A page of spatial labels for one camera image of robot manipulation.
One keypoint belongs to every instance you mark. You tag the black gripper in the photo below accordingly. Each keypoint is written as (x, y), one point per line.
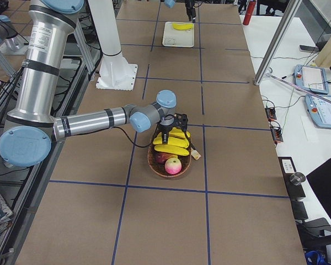
(190, 6)
(165, 129)

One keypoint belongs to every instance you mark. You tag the yellow banana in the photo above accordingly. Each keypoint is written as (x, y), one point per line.
(178, 133)
(172, 141)
(182, 26)
(176, 150)

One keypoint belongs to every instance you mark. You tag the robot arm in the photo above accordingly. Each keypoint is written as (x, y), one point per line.
(171, 4)
(34, 124)

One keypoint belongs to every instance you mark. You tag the brown wicker basket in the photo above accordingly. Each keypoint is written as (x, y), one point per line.
(159, 168)

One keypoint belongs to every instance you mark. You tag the paper basket tag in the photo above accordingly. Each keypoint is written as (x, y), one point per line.
(195, 154)

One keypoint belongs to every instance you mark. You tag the red yellow apple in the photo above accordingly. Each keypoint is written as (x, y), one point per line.
(162, 157)

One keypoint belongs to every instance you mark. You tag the white bear tray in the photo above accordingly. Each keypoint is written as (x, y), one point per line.
(177, 38)

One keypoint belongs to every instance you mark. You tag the pink white apple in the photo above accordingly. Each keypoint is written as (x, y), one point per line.
(173, 166)

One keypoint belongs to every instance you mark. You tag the red bottle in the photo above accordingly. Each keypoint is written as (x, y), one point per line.
(249, 12)

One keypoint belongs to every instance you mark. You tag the far blue teach pendant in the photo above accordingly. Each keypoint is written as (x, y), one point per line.
(311, 78)

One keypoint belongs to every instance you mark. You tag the blue teach pendant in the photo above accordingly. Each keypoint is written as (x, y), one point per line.
(311, 78)
(319, 110)

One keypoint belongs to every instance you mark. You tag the steel cup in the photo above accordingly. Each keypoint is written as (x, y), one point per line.
(297, 178)

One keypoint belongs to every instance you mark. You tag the near blue teach pendant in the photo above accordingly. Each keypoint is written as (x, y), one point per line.
(319, 110)

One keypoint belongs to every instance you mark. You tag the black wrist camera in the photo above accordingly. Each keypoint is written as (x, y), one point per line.
(181, 121)

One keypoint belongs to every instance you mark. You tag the white camera pillar with base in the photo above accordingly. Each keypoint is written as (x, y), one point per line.
(115, 72)

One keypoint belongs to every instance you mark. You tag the aluminium frame post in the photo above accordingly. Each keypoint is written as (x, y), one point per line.
(283, 26)

